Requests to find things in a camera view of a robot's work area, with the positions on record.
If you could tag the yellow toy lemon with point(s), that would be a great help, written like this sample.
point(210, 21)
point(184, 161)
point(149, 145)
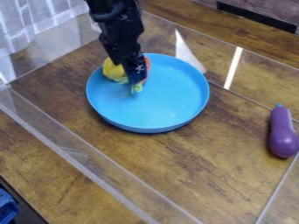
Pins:
point(113, 71)

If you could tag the blue round plate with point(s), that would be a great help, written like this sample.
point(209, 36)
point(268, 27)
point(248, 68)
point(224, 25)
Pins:
point(174, 97)

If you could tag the clear acrylic enclosure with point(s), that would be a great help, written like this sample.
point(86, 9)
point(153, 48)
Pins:
point(86, 173)

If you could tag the blue object at corner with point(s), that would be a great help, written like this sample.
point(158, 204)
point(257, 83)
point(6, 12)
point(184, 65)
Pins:
point(9, 207)

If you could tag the orange toy carrot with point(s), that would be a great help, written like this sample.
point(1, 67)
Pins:
point(124, 79)

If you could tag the black bar in background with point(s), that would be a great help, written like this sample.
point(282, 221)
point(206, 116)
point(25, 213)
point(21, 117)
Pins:
point(266, 20)

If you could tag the purple toy eggplant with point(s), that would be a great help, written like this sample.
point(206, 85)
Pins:
point(284, 138)

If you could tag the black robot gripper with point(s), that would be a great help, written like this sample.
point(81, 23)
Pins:
point(120, 20)

